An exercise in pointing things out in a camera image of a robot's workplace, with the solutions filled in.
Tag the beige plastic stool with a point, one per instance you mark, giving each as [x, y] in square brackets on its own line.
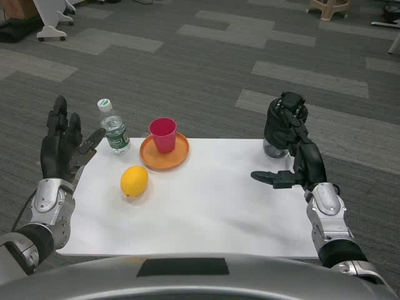
[328, 9]

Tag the black cylindrical container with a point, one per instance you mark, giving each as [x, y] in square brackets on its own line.
[275, 131]

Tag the yellow lemon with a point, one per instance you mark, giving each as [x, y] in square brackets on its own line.
[134, 181]

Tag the white desk foot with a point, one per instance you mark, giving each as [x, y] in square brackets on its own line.
[384, 23]

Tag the black bag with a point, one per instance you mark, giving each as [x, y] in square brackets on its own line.
[15, 31]

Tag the silver robot chest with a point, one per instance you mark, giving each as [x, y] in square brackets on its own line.
[187, 287]

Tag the brown cardboard box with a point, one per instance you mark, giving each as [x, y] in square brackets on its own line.
[15, 7]

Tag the pink plastic cup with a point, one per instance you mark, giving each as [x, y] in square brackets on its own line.
[164, 137]

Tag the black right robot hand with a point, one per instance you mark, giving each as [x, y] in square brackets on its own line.
[311, 165]

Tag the clear plastic water bottle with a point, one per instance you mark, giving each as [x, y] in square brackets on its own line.
[115, 134]

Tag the white rolling stand base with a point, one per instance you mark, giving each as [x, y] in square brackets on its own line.
[51, 31]

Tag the orange round plate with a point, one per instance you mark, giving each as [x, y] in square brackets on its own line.
[175, 159]

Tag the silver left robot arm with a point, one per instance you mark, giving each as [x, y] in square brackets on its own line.
[50, 200]

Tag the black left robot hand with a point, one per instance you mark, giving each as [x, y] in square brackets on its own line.
[57, 153]

